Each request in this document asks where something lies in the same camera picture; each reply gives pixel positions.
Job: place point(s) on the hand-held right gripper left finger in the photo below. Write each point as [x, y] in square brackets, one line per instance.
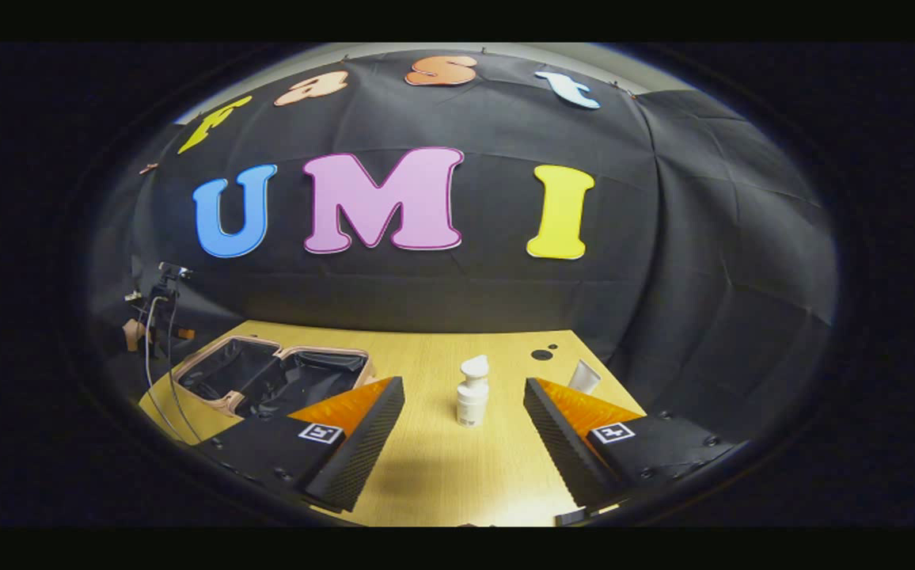
[370, 451]

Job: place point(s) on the pale pink suitcase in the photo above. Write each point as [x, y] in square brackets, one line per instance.
[228, 372]

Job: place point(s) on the white pump bottle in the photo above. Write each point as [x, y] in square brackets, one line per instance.
[473, 404]

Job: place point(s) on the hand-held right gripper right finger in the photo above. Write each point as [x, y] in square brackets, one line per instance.
[560, 443]

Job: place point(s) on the black backdrop cloth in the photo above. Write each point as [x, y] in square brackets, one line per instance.
[465, 293]

